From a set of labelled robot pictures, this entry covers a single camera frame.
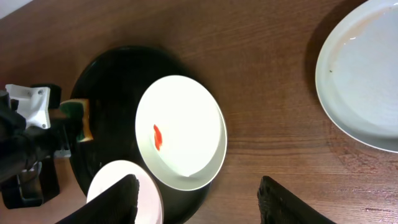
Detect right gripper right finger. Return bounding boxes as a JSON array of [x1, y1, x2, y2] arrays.
[[257, 176, 334, 224]]

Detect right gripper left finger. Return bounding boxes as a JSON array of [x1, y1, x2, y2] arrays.
[[57, 174, 139, 224]]

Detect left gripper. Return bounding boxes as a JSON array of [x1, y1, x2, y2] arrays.
[[1, 90, 83, 182]]

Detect green orange sponge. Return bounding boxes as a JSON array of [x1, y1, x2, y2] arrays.
[[60, 98, 93, 142]]

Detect white plate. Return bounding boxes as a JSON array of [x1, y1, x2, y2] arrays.
[[86, 160, 164, 224], [135, 75, 228, 191]]

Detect pale green plate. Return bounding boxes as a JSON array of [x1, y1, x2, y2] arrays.
[[315, 0, 397, 152]]

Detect round black tray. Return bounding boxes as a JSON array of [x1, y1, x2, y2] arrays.
[[68, 45, 213, 224]]

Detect white plate front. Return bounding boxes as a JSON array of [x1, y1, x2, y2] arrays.
[[86, 160, 164, 224]]

